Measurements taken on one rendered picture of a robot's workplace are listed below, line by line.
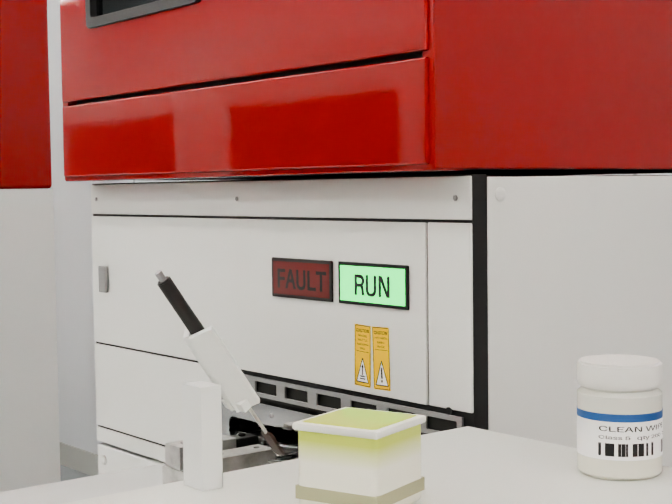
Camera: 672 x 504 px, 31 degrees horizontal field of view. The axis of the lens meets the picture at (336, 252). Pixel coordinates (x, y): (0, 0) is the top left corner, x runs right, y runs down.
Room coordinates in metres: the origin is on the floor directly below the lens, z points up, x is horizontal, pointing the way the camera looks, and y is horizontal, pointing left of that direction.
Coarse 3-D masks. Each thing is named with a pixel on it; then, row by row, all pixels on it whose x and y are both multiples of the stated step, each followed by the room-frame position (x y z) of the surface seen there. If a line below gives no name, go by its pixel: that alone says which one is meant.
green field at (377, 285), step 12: (348, 276) 1.35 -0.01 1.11; (360, 276) 1.33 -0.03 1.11; (372, 276) 1.32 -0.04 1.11; (384, 276) 1.30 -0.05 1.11; (396, 276) 1.28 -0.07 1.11; (348, 288) 1.35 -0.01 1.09; (360, 288) 1.33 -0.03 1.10; (372, 288) 1.32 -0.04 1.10; (384, 288) 1.30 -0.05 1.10; (396, 288) 1.28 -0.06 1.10; (348, 300) 1.35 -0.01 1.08; (360, 300) 1.33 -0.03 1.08; (372, 300) 1.32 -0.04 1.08; (384, 300) 1.30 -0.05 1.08; (396, 300) 1.29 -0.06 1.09
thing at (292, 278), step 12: (276, 264) 1.46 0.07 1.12; (288, 264) 1.44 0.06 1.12; (300, 264) 1.42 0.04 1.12; (312, 264) 1.40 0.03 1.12; (324, 264) 1.38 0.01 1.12; (276, 276) 1.46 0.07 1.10; (288, 276) 1.44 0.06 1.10; (300, 276) 1.42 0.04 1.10; (312, 276) 1.40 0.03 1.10; (324, 276) 1.38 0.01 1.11; (276, 288) 1.46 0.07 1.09; (288, 288) 1.44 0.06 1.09; (300, 288) 1.42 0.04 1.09; (312, 288) 1.40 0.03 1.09; (324, 288) 1.38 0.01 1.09
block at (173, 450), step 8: (224, 440) 1.42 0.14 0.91; (232, 440) 1.42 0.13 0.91; (168, 448) 1.40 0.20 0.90; (176, 448) 1.38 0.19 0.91; (224, 448) 1.42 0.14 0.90; (232, 448) 1.42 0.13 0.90; (168, 456) 1.40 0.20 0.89; (176, 456) 1.38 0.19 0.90; (168, 464) 1.40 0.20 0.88; (176, 464) 1.38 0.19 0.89
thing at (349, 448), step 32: (320, 416) 0.90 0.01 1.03; (352, 416) 0.90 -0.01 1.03; (384, 416) 0.90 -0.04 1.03; (416, 416) 0.90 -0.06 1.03; (320, 448) 0.88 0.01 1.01; (352, 448) 0.86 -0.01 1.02; (384, 448) 0.86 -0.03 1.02; (416, 448) 0.90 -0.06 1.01; (320, 480) 0.88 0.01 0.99; (352, 480) 0.86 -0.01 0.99; (384, 480) 0.86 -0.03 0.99; (416, 480) 0.90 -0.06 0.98
